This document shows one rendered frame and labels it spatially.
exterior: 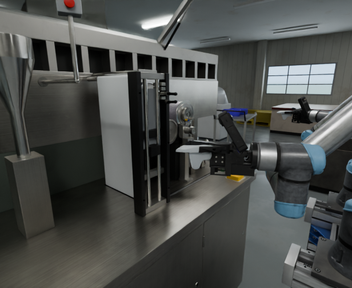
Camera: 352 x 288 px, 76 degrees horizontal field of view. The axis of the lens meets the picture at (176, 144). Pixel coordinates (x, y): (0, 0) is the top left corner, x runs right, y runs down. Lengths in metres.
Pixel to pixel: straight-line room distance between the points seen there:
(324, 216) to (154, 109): 1.03
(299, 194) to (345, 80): 9.02
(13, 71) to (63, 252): 0.55
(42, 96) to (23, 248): 0.59
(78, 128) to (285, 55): 9.20
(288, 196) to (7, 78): 0.82
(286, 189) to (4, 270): 0.79
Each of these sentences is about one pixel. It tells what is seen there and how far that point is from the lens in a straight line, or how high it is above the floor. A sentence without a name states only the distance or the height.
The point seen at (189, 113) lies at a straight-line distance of 1.20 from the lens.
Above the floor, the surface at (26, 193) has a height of 1.06.
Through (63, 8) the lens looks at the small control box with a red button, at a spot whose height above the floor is 1.62.
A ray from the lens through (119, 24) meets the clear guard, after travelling 1.35.
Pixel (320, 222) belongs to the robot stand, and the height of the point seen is 0.71.
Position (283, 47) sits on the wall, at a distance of 9.96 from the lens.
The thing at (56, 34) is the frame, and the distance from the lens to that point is 1.18.
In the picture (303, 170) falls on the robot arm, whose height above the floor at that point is 1.20.
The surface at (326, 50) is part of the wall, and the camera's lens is 9.71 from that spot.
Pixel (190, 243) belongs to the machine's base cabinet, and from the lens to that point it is 1.01.
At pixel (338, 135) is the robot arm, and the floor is 1.26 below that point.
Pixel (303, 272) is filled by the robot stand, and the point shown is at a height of 0.76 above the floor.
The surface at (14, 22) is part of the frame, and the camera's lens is 1.13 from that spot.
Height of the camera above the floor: 1.39
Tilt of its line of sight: 14 degrees down
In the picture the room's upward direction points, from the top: straight up
